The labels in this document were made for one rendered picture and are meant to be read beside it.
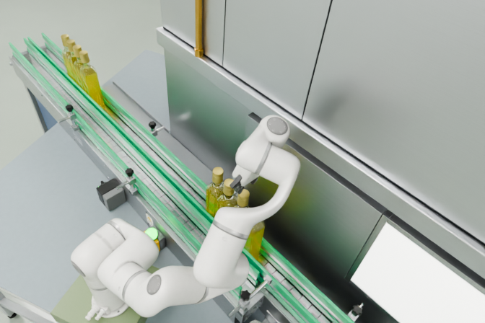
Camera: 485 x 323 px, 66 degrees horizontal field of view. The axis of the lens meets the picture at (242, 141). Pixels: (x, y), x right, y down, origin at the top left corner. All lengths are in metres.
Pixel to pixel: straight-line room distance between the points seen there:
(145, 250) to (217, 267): 0.27
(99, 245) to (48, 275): 0.48
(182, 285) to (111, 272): 0.21
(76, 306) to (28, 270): 0.28
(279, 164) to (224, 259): 0.23
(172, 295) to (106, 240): 0.31
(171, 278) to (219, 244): 0.13
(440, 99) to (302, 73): 0.33
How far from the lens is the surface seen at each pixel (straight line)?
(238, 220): 0.80
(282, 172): 0.80
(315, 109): 0.97
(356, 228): 1.06
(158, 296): 0.86
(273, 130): 0.84
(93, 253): 1.09
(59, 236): 1.62
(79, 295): 1.40
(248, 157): 0.80
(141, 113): 1.82
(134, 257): 1.02
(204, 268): 0.82
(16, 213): 1.74
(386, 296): 1.19
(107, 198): 1.56
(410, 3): 0.77
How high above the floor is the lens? 2.05
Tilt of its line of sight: 44 degrees down
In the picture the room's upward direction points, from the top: 6 degrees clockwise
